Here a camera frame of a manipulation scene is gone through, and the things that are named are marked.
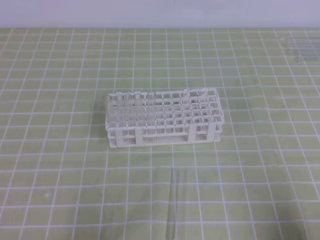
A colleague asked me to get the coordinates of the clear glass test tube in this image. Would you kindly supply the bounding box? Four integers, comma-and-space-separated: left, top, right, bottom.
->
165, 168, 186, 240

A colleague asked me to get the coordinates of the white plastic test tube rack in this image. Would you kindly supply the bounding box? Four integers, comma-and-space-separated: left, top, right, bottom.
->
104, 88, 225, 148

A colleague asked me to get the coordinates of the green grid tablecloth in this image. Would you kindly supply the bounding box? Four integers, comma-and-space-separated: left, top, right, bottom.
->
0, 28, 320, 240

